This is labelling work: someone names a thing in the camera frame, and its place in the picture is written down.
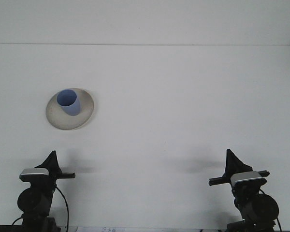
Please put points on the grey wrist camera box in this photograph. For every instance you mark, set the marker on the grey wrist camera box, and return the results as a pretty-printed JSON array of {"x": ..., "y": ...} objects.
[
  {"x": 33, "y": 172},
  {"x": 247, "y": 177}
]

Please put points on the pale round plate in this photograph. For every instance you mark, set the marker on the pale round plate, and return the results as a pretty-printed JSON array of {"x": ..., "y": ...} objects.
[{"x": 62, "y": 120}]

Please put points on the pale blue cup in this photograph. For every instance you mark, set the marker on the pale blue cup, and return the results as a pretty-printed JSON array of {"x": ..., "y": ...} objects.
[{"x": 72, "y": 110}]

